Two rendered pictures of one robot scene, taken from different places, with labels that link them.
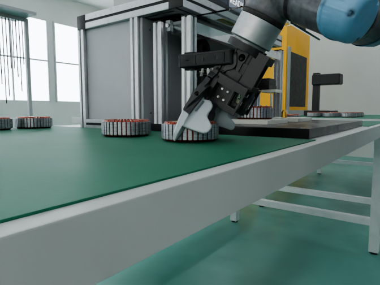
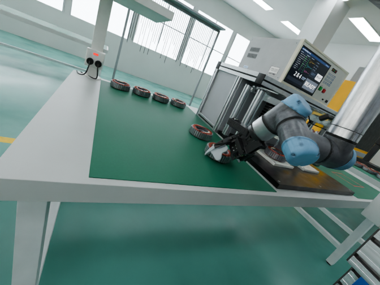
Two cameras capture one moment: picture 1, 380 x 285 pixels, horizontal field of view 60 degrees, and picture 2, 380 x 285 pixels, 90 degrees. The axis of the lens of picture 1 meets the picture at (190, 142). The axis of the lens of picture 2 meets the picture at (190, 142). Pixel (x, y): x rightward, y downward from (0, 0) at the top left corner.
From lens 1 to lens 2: 0.28 m
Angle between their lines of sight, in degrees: 27
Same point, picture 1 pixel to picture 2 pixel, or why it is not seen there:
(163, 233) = (142, 199)
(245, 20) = (258, 121)
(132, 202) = (132, 188)
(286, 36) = not seen: outside the picture
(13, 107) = (195, 73)
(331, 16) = (286, 149)
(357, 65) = not seen: outside the picture
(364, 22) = (304, 161)
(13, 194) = (108, 165)
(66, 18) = (245, 33)
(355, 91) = not seen: outside the picture
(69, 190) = (122, 172)
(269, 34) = (266, 134)
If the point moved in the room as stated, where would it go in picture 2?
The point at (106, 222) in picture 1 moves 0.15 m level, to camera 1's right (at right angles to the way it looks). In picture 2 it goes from (119, 190) to (172, 236)
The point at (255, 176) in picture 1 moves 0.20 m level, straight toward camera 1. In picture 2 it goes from (204, 196) to (145, 224)
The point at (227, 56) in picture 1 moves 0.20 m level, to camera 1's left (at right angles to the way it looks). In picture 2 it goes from (245, 132) to (197, 107)
